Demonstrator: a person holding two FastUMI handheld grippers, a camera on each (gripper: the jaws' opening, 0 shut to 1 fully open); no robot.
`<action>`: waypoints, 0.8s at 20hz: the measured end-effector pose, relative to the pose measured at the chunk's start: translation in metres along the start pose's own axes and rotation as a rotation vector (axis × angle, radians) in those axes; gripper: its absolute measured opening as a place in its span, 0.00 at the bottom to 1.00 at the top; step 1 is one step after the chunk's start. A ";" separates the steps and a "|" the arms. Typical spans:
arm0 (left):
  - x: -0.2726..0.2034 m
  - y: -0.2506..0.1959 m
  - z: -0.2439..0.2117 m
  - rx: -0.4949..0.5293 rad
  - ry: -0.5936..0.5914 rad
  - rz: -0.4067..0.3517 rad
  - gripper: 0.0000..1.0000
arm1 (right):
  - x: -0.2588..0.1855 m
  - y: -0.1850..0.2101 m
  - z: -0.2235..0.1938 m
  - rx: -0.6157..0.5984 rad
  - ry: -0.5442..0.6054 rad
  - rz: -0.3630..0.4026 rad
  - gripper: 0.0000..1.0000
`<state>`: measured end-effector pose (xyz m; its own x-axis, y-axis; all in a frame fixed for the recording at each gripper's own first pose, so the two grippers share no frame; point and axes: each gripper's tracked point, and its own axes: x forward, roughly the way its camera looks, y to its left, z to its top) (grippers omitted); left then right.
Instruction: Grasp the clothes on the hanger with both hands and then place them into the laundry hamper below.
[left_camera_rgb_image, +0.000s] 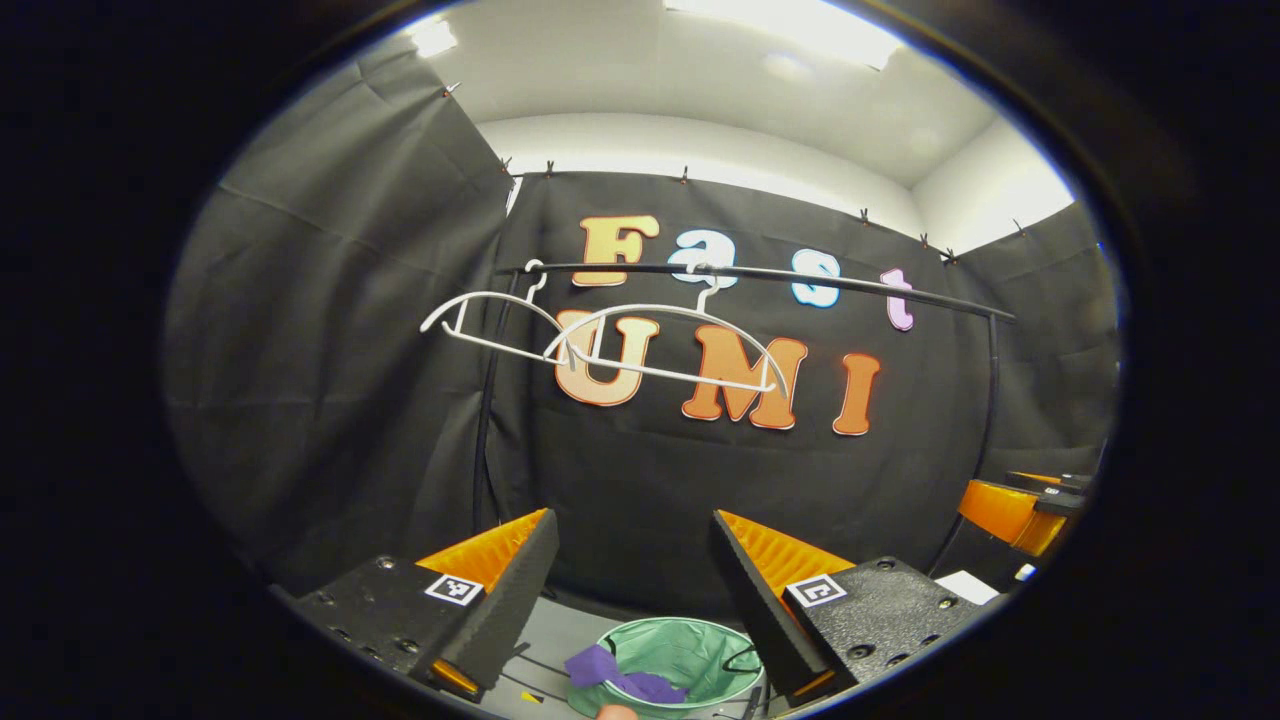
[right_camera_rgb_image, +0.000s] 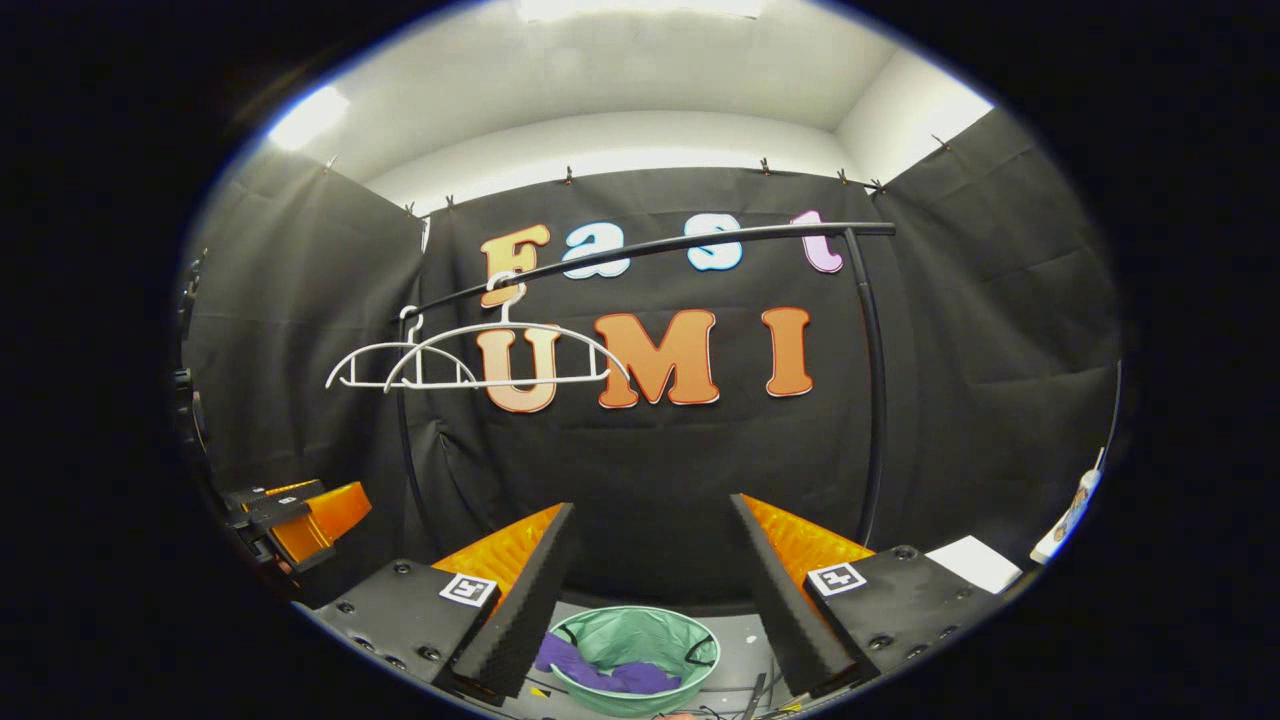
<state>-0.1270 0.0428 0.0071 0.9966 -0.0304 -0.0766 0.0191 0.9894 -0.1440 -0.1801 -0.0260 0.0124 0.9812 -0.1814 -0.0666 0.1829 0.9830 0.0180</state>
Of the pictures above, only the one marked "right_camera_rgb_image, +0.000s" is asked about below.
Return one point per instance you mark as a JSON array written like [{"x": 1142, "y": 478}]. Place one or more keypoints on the white plastic bottle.
[{"x": 1070, "y": 515}]

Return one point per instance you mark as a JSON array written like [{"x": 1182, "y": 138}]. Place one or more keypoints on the black metal clothes rack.
[{"x": 700, "y": 240}]

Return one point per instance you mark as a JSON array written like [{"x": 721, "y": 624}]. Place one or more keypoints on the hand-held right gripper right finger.
[{"x": 785, "y": 600}]

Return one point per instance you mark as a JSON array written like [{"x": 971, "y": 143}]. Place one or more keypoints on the green laundry hamper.
[{"x": 640, "y": 630}]

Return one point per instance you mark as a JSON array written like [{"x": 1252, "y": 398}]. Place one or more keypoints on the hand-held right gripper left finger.
[{"x": 520, "y": 610}]

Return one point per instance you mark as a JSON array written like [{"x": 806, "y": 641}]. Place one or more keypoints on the ceiling light panel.
[
  {"x": 308, "y": 115},
  {"x": 640, "y": 6}
]

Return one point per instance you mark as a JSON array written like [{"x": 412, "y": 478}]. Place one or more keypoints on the black backdrop cloth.
[{"x": 980, "y": 350}]

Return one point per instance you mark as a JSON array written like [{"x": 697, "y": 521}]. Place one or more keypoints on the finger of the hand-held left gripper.
[
  {"x": 270, "y": 500},
  {"x": 325, "y": 525}
]

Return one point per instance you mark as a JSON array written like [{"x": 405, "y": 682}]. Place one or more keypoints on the white plastic clothes hanger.
[
  {"x": 510, "y": 325},
  {"x": 360, "y": 383}
]

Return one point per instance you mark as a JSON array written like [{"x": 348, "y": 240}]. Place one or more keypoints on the white paper sheet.
[{"x": 975, "y": 563}]

